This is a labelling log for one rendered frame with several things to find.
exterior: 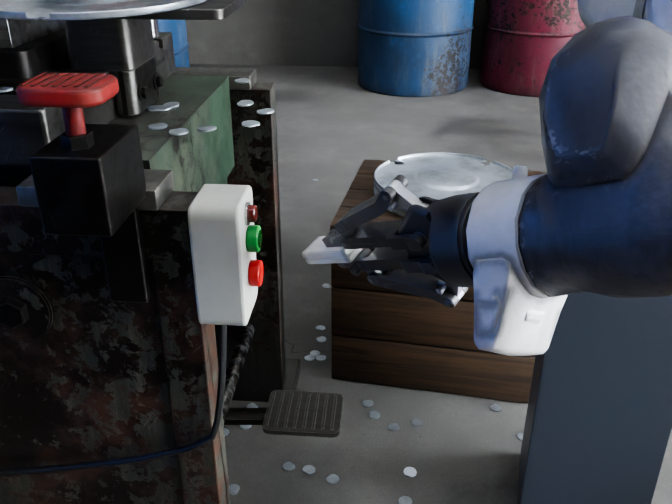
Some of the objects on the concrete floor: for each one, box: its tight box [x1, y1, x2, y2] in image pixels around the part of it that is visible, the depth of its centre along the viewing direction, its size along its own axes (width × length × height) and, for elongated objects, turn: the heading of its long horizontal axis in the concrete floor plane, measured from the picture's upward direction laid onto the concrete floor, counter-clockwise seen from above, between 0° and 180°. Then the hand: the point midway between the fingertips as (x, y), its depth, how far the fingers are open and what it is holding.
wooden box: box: [330, 159, 542, 403], centre depth 151 cm, size 40×38×35 cm
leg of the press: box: [171, 67, 300, 402], centre depth 127 cm, size 92×12×90 cm, turn 85°
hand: (334, 249), depth 70 cm, fingers closed
